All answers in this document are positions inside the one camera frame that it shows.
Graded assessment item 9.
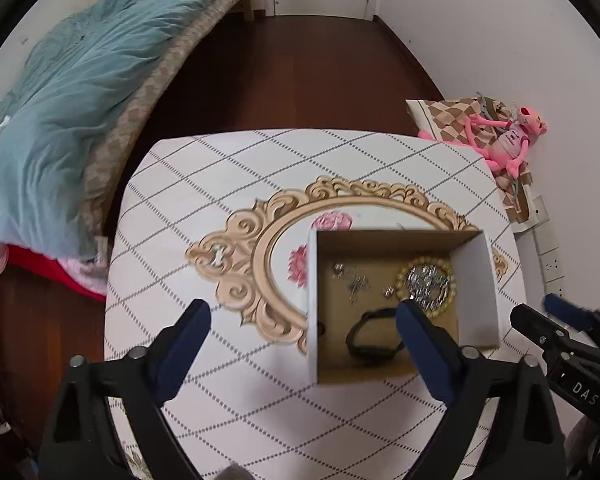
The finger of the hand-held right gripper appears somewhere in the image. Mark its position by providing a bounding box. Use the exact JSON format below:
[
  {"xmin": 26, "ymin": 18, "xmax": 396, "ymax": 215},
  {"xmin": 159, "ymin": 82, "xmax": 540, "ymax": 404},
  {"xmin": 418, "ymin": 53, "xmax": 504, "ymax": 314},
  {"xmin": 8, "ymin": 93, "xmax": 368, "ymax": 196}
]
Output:
[
  {"xmin": 509, "ymin": 303, "xmax": 581, "ymax": 356},
  {"xmin": 542, "ymin": 293, "xmax": 600, "ymax": 349}
]

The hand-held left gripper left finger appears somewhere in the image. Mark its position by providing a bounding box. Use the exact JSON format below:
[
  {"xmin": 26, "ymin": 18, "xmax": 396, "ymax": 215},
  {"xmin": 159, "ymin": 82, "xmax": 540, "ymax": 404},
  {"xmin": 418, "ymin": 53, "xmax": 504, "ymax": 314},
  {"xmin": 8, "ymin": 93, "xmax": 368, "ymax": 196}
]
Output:
[{"xmin": 39, "ymin": 299, "xmax": 213, "ymax": 480}]

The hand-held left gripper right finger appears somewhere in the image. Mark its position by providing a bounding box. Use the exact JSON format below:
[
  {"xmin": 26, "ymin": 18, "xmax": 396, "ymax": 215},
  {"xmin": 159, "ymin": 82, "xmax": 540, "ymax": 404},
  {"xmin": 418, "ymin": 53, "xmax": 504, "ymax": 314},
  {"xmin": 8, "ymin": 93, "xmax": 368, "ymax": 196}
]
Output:
[{"xmin": 396, "ymin": 300, "xmax": 566, "ymax": 480}]

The white cardboard box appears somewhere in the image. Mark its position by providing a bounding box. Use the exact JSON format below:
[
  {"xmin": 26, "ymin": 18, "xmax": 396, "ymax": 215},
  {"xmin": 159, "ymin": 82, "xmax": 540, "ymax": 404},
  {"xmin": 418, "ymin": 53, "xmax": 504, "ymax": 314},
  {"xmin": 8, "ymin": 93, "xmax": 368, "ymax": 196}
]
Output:
[{"xmin": 306, "ymin": 229, "xmax": 501, "ymax": 386}]

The thick silver chain bracelet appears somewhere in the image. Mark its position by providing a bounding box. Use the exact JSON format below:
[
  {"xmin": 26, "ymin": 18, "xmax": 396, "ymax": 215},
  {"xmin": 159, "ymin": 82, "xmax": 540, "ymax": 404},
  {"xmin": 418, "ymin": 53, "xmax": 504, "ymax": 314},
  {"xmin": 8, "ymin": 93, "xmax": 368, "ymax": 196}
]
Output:
[{"xmin": 406, "ymin": 264, "xmax": 451, "ymax": 307}]

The black bangle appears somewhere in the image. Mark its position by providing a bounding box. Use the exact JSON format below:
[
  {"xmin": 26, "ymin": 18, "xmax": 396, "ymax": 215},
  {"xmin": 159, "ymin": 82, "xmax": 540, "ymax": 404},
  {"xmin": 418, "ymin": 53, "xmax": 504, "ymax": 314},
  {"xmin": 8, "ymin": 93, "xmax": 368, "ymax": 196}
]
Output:
[{"xmin": 345, "ymin": 308, "xmax": 406, "ymax": 361}]

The wooden bead bracelet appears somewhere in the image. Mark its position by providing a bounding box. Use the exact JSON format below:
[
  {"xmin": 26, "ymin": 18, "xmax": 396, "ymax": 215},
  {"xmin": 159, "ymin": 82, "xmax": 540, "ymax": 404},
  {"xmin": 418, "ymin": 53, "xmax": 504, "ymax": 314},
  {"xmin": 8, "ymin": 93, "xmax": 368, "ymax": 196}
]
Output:
[{"xmin": 394, "ymin": 255, "xmax": 456, "ymax": 319}]

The thin silver chain bracelet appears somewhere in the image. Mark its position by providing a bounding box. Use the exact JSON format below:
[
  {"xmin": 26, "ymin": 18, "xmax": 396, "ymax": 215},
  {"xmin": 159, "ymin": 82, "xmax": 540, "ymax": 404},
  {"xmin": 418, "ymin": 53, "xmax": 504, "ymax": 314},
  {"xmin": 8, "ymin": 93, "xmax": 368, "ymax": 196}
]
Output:
[{"xmin": 347, "ymin": 274, "xmax": 372, "ymax": 306}]

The white power strip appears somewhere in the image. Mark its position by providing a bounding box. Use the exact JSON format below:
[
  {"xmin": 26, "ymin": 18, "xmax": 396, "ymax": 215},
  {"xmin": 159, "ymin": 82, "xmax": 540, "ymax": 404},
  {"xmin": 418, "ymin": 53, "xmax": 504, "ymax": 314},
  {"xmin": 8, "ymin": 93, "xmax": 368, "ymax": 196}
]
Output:
[{"xmin": 532, "ymin": 220, "xmax": 566, "ymax": 301}]

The pink checkered pillow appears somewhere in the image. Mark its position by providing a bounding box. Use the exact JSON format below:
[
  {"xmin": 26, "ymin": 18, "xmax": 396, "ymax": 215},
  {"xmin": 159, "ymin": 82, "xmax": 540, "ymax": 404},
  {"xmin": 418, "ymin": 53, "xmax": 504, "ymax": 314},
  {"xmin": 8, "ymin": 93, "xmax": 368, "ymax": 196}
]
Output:
[{"xmin": 62, "ymin": 254, "xmax": 110, "ymax": 296}]

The red blanket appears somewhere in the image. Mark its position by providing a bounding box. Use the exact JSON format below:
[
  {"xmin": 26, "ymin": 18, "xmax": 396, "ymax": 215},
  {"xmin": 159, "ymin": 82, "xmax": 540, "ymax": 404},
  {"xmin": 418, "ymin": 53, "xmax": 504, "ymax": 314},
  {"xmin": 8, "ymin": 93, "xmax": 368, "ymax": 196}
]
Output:
[{"xmin": 0, "ymin": 243, "xmax": 106, "ymax": 304}]

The diamond patterned tablecloth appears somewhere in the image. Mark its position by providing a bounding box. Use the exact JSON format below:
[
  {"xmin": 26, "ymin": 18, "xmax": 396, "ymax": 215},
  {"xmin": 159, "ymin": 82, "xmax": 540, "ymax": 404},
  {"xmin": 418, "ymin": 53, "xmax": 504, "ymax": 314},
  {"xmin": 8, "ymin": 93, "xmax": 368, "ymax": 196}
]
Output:
[{"xmin": 104, "ymin": 129, "xmax": 524, "ymax": 480}]

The pink plush toy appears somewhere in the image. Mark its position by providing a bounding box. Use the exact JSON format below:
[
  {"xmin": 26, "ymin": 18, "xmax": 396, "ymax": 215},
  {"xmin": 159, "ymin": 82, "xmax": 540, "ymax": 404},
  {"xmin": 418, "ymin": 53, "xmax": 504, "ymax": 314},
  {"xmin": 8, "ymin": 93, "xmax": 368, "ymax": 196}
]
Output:
[{"xmin": 418, "ymin": 105, "xmax": 551, "ymax": 177}]

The beige checkered mattress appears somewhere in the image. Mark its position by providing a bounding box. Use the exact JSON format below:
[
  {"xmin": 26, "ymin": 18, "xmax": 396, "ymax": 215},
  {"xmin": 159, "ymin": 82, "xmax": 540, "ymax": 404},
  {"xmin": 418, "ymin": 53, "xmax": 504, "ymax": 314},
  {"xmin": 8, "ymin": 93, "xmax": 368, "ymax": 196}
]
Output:
[{"xmin": 82, "ymin": 0, "xmax": 256, "ymax": 241}]

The light blue duvet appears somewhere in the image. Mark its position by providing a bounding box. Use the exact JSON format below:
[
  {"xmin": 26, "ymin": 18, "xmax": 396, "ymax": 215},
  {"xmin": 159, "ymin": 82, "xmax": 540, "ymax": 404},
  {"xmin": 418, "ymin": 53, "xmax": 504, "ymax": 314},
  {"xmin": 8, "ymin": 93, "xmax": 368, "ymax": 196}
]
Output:
[{"xmin": 0, "ymin": 0, "xmax": 257, "ymax": 274}]

